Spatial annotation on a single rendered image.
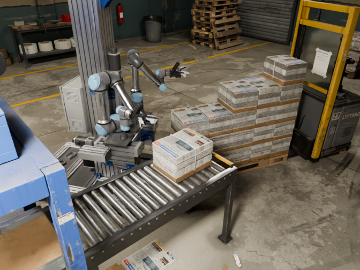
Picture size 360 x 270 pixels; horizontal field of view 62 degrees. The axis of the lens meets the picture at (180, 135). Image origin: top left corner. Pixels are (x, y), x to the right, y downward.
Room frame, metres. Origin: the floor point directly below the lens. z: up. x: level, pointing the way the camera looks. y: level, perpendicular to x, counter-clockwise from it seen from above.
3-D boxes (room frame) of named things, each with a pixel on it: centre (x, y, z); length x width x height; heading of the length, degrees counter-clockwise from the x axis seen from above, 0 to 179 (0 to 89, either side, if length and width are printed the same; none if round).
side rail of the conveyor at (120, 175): (1.91, 0.39, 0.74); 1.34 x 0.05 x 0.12; 131
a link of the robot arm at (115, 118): (2.38, 0.56, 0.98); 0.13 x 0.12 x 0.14; 141
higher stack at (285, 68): (3.33, -1.17, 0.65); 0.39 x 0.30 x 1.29; 23
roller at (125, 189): (1.64, 0.33, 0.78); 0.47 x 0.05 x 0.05; 41
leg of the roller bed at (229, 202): (1.95, -0.42, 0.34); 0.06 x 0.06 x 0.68; 41
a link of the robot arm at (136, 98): (2.87, 0.44, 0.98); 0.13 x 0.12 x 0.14; 12
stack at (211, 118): (3.05, -0.50, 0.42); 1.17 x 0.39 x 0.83; 113
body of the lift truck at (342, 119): (3.64, -1.91, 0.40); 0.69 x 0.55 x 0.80; 23
